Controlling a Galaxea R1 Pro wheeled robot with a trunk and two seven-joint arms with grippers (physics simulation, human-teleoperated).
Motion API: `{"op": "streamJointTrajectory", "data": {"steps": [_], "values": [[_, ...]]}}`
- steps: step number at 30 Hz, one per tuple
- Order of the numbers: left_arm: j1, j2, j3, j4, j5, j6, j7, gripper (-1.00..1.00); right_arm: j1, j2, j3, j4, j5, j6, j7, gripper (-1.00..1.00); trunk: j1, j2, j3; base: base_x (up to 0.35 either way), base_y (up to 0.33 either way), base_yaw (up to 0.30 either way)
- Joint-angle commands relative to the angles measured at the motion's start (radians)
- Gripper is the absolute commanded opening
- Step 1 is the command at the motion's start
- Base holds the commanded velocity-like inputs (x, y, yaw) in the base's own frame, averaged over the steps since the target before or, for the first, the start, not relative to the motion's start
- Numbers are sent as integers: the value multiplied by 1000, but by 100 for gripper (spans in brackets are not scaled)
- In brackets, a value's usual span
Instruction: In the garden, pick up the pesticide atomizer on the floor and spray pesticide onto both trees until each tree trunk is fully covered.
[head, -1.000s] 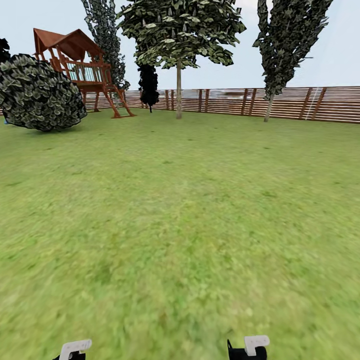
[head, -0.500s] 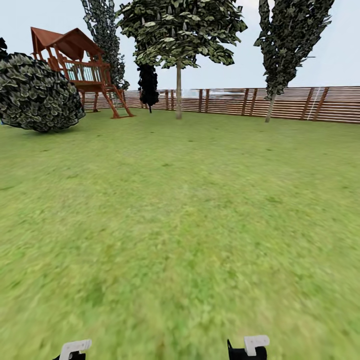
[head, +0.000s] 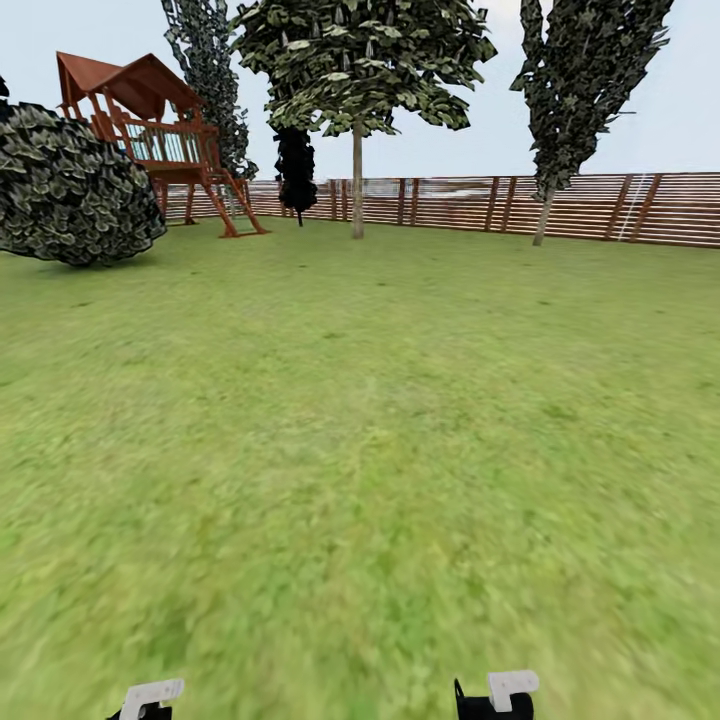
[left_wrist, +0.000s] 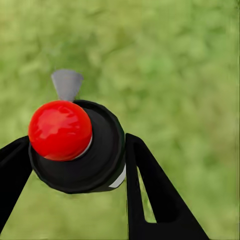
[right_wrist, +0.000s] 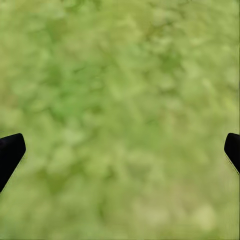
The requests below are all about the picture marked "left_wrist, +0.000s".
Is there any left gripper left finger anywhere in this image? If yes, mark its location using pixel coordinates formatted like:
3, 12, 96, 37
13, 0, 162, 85
0, 135, 33, 233

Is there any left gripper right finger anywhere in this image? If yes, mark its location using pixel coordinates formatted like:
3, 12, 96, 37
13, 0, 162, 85
125, 133, 210, 240

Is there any pesticide atomizer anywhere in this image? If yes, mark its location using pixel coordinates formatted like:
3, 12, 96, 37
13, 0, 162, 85
28, 68, 126, 194

